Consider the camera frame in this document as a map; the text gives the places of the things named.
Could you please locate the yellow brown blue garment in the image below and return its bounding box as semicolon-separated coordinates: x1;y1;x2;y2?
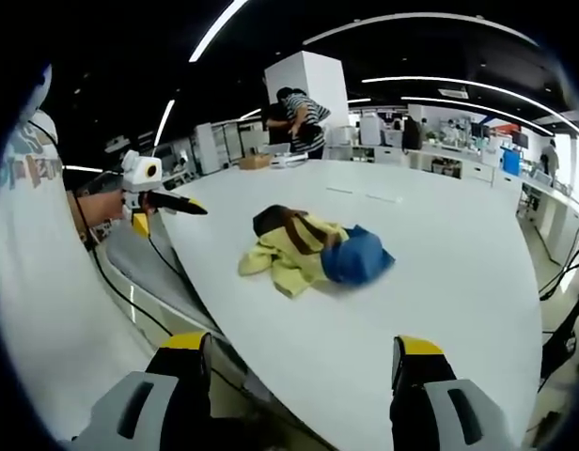
237;204;397;299

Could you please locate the row of white cabinets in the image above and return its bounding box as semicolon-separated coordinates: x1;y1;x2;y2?
325;143;524;190

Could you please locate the bundle of black cables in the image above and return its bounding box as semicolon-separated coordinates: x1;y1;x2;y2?
536;246;579;394

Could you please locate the white square column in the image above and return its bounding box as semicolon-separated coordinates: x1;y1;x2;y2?
263;50;351;148

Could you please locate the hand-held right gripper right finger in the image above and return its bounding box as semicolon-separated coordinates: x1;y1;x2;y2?
389;334;514;451

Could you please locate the operator in white shirt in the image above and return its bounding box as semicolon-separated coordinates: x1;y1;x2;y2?
0;107;171;443

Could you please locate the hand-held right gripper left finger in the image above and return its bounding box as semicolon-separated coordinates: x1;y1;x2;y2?
58;331;213;451

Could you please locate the white side desk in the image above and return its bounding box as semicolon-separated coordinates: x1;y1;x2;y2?
518;177;579;267

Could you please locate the cardboard box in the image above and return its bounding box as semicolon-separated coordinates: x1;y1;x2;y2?
238;154;273;171

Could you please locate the white flat box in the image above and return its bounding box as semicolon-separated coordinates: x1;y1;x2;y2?
262;143;310;168

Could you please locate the black cable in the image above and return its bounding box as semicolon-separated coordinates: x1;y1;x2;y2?
147;233;215;320
71;187;176;337

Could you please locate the blue bin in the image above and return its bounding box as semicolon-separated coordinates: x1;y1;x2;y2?
499;147;524;178

